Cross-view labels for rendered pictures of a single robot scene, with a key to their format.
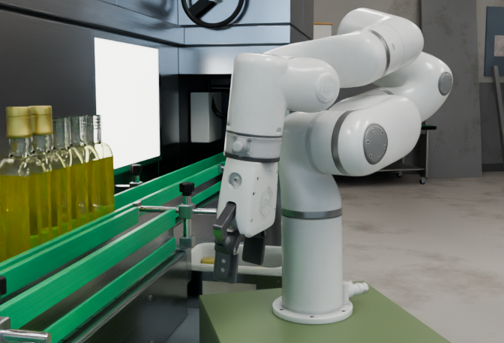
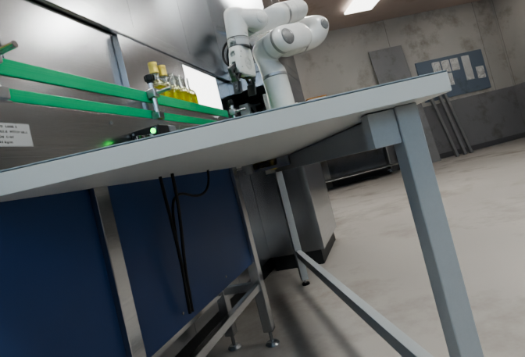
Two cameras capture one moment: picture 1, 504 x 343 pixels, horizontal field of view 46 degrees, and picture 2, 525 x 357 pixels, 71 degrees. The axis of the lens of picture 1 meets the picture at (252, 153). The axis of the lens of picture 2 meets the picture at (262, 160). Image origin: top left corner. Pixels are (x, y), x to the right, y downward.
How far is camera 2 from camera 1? 0.70 m
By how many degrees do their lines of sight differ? 10
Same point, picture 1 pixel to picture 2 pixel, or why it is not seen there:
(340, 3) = (328, 83)
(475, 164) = (434, 154)
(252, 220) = (242, 66)
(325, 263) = (283, 92)
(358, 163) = (281, 43)
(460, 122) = not seen: hidden behind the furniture
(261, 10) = not seen: hidden behind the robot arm
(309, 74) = (252, 12)
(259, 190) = (243, 55)
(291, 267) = (270, 98)
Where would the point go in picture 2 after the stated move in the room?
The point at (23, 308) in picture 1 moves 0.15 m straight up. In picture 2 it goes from (163, 98) to (152, 51)
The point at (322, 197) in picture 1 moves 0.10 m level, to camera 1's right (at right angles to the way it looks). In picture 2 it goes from (275, 66) to (302, 58)
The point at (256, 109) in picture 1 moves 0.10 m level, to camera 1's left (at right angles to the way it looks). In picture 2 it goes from (234, 26) to (205, 34)
